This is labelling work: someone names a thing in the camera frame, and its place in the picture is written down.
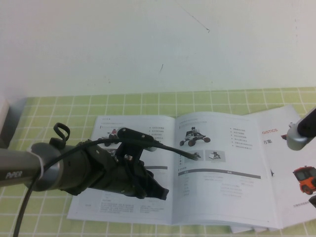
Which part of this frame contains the dark grey object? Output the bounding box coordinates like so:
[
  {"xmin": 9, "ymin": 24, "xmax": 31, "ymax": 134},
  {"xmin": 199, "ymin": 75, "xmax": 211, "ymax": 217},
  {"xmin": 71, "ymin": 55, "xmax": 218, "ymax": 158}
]
[{"xmin": 0, "ymin": 128, "xmax": 12, "ymax": 149}]

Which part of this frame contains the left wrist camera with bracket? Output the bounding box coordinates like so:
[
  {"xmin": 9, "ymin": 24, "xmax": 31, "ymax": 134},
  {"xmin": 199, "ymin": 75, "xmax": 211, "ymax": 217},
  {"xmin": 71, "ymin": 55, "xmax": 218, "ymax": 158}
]
[{"xmin": 115, "ymin": 127, "xmax": 158, "ymax": 165}]

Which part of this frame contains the white product catalogue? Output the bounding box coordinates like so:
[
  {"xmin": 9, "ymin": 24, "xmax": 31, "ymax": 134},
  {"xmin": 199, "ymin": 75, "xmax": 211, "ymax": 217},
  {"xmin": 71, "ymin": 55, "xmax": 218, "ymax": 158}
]
[{"xmin": 66, "ymin": 112, "xmax": 283, "ymax": 229}]

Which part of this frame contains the white box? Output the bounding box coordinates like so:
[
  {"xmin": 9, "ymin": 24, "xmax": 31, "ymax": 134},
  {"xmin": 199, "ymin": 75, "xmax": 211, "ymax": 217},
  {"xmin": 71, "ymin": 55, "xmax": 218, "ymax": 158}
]
[{"xmin": 0, "ymin": 98, "xmax": 10, "ymax": 146}]

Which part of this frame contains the green checked tablecloth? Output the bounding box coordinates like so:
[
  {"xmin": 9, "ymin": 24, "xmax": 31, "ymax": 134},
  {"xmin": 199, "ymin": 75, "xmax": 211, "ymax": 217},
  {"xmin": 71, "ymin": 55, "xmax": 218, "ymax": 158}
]
[{"xmin": 0, "ymin": 86, "xmax": 316, "ymax": 237}]

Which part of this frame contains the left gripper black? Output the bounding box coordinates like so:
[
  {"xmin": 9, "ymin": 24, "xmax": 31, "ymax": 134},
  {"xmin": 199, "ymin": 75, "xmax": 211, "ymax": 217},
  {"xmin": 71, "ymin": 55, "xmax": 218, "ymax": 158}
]
[{"xmin": 98, "ymin": 158, "xmax": 170, "ymax": 201}]

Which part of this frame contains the thick black camera cable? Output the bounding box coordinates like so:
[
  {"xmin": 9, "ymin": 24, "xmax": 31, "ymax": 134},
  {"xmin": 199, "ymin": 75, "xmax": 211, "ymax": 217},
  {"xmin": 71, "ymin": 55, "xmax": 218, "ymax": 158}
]
[{"xmin": 12, "ymin": 138, "xmax": 199, "ymax": 237}]

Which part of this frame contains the thin black gripper wire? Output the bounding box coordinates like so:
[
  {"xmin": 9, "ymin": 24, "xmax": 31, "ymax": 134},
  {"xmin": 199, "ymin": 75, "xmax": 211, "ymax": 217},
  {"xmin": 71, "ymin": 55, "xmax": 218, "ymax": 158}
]
[{"xmin": 123, "ymin": 158, "xmax": 146, "ymax": 199}]

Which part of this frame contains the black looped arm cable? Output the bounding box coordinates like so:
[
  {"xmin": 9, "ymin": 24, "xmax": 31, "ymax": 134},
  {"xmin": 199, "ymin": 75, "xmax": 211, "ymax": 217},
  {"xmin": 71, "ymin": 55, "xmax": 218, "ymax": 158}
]
[{"xmin": 53, "ymin": 122, "xmax": 70, "ymax": 146}]

